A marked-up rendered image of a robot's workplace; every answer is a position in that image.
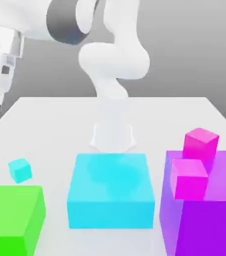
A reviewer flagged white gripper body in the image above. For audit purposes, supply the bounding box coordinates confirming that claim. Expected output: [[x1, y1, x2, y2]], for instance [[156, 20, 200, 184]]
[[0, 23, 25, 61]]

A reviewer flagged small cyan cube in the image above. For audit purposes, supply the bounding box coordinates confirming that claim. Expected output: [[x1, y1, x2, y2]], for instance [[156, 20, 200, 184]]
[[7, 157, 33, 185]]

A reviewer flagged small pink cube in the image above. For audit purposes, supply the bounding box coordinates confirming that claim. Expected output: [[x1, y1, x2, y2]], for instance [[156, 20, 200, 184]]
[[182, 127, 220, 161]]

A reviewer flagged small magenta cube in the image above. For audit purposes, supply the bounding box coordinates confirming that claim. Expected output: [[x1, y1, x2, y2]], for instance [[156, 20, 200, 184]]
[[169, 158, 209, 201]]

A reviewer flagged large green box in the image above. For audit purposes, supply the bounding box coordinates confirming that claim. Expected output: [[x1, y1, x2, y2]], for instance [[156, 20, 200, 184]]
[[0, 185, 47, 256]]

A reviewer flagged large cyan box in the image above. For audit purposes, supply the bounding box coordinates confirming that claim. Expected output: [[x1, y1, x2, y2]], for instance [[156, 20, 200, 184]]
[[66, 152, 156, 230]]

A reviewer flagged large purple box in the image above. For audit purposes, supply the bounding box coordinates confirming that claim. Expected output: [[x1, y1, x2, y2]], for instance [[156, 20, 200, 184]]
[[158, 150, 226, 256]]

